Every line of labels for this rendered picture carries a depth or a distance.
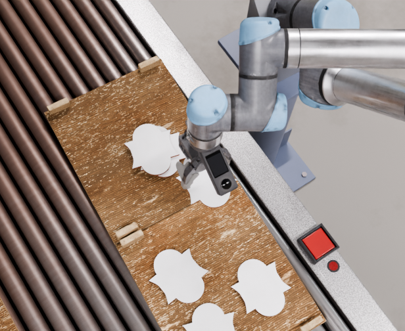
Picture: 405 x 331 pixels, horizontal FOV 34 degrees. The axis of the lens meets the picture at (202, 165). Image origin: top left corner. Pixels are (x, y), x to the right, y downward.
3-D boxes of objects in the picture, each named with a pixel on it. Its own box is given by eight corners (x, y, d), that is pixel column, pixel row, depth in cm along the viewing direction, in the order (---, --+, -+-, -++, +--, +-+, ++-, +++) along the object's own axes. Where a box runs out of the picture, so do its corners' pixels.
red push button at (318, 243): (319, 228, 169) (321, 227, 168) (334, 247, 168) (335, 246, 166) (300, 241, 168) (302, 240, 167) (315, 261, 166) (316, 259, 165)
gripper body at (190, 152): (206, 132, 154) (208, 108, 143) (225, 163, 151) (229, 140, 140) (177, 148, 152) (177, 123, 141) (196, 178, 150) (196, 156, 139)
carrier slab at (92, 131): (160, 60, 186) (160, 58, 184) (236, 181, 173) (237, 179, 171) (45, 115, 178) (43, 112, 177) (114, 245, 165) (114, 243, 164)
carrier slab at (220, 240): (237, 182, 173) (237, 180, 171) (325, 322, 160) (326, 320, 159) (116, 246, 165) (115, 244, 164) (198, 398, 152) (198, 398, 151)
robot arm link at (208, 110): (232, 117, 125) (187, 117, 125) (228, 142, 135) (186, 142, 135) (230, 81, 128) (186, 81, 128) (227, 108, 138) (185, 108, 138)
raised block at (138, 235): (141, 231, 165) (141, 228, 163) (144, 238, 165) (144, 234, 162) (119, 243, 164) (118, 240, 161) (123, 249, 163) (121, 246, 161)
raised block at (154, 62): (156, 60, 184) (156, 54, 182) (160, 65, 183) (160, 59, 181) (137, 68, 183) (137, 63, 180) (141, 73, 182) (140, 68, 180)
